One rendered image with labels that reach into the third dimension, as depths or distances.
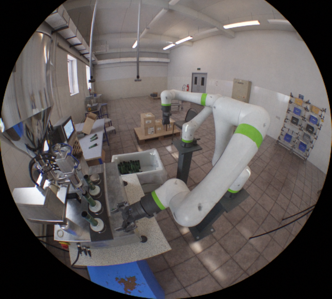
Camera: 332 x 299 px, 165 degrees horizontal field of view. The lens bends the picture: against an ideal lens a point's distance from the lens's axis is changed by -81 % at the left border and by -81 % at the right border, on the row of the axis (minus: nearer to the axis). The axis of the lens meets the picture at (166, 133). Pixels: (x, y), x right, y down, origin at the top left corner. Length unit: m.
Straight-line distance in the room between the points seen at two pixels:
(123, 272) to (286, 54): 6.24
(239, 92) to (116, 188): 5.38
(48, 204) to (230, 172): 0.60
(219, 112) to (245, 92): 4.85
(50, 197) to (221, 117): 0.75
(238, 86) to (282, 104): 2.07
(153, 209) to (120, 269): 0.72
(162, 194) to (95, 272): 0.92
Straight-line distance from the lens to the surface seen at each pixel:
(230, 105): 0.50
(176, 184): 0.45
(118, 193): 0.74
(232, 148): 0.39
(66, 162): 0.44
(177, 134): 3.31
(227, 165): 0.37
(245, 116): 0.47
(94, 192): 0.72
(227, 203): 0.87
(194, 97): 1.05
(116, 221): 0.66
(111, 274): 1.09
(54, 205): 0.52
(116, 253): 0.91
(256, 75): 5.63
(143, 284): 1.04
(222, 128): 0.57
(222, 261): 1.75
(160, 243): 0.87
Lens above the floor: 1.61
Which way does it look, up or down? 27 degrees down
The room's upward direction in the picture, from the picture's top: 1 degrees clockwise
